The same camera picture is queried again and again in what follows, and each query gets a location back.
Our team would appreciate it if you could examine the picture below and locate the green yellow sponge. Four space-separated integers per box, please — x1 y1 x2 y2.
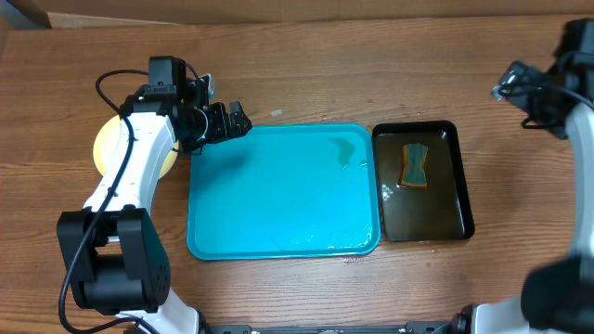
398 143 428 189

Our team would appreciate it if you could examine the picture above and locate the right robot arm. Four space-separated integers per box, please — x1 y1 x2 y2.
436 18 593 333

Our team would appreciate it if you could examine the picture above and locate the yellow-green plate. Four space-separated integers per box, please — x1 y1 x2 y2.
93 116 179 178

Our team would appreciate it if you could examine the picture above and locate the teal plastic tray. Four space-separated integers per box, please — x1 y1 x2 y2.
187 123 381 261

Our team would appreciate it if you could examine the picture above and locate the black water basin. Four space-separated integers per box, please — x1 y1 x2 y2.
372 121 475 242

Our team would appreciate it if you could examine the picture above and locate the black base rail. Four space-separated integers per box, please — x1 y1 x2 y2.
207 321 450 334

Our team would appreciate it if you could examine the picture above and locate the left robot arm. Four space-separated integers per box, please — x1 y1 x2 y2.
57 56 252 333

